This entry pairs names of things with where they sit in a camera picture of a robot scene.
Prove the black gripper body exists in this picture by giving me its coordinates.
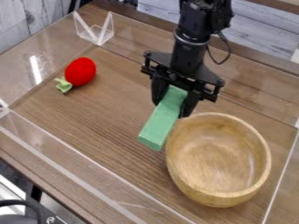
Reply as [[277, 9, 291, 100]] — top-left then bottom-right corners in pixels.
[[142, 29, 225, 102]]

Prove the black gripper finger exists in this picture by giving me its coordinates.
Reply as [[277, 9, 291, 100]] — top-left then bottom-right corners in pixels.
[[181, 90, 202, 117], [151, 76, 170, 105]]

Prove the green rectangular block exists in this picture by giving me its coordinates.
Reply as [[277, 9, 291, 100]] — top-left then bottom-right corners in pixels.
[[138, 86, 187, 151]]

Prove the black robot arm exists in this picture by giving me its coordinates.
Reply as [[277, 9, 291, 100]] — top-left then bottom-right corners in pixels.
[[142, 0, 234, 117]]

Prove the brown wooden bowl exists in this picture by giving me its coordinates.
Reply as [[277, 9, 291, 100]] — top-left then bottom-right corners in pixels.
[[166, 112, 273, 207]]

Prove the red plush strawberry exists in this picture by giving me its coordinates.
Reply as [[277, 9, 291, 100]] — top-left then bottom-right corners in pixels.
[[55, 57, 98, 94]]

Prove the black equipment under table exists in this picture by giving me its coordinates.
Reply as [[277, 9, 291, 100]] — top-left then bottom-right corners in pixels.
[[0, 182, 81, 224]]

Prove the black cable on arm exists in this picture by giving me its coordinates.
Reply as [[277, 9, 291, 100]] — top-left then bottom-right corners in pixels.
[[206, 30, 233, 66]]

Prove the clear acrylic enclosure wall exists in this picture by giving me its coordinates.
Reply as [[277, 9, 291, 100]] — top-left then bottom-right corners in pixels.
[[0, 3, 299, 224]]

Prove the clear acrylic corner bracket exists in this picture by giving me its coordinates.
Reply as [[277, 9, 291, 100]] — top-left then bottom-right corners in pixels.
[[73, 12, 115, 46]]

